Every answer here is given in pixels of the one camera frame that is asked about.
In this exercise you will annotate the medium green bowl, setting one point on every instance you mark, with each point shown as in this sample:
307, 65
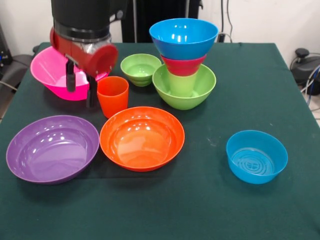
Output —
182, 102

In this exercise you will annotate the large blue bowl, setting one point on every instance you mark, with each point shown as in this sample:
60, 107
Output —
182, 47

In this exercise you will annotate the small crimson bowl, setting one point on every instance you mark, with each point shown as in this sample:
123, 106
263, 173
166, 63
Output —
182, 67

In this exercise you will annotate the wide purple bowl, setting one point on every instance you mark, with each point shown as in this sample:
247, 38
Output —
52, 155

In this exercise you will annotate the orange cup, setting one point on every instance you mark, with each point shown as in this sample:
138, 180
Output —
112, 100

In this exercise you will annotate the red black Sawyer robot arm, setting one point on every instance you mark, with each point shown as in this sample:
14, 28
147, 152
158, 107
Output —
80, 15

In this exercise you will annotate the light green cup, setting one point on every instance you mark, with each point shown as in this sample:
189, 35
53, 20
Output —
182, 86

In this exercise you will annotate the small blue bowl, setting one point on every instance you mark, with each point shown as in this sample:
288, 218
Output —
257, 162

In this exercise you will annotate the black computer tower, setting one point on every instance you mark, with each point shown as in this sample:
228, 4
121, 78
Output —
5, 50

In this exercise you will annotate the large pink bowl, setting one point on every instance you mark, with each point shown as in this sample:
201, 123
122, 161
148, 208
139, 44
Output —
47, 70

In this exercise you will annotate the wide orange bowl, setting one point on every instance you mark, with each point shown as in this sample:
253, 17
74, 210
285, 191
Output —
142, 145

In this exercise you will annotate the small green bowl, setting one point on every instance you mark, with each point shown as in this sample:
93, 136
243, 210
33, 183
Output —
140, 67

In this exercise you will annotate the dark green tablecloth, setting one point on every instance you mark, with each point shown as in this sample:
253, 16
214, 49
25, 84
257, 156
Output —
160, 212

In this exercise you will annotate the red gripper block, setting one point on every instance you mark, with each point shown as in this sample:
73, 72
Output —
100, 62

